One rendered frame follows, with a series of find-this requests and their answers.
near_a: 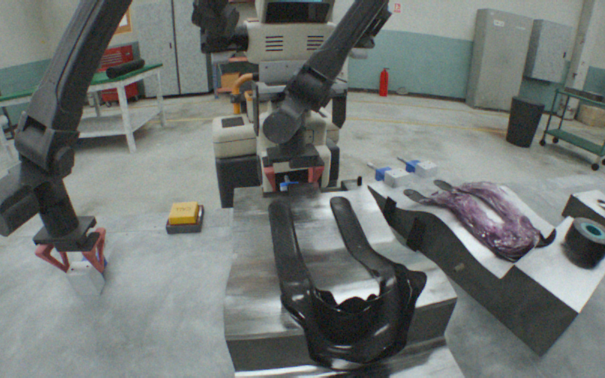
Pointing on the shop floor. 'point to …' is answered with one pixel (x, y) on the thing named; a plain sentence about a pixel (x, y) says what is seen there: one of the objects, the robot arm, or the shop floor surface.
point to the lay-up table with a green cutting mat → (118, 126)
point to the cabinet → (497, 59)
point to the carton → (591, 115)
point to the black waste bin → (523, 121)
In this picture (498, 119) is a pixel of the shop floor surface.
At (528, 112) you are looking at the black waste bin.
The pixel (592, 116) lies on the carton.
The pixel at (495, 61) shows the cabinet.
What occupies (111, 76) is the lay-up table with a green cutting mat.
